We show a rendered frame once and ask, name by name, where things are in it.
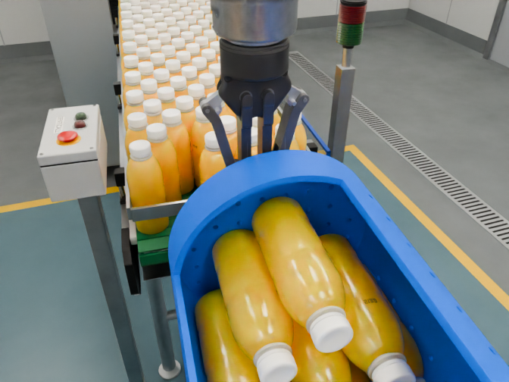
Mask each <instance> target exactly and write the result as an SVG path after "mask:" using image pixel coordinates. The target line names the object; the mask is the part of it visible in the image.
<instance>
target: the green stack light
mask: <svg viewBox="0 0 509 382"><path fill-rule="evenodd" d="M363 34H364V23H361V24H345V23H340V22H339V21H338V23H337V31H336V42H337V43H338V44H340V45H346V46H355V45H360V44H361V43H362V39H363Z"/></svg>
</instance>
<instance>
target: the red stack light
mask: <svg viewBox="0 0 509 382"><path fill-rule="evenodd" d="M366 12H367V4H366V5H364V6H359V7H352V6H346V5H342V4H341V2H340V3H339V16H338V21H339V22H340V23H345V24H361V23H364V22H365V17H366Z"/></svg>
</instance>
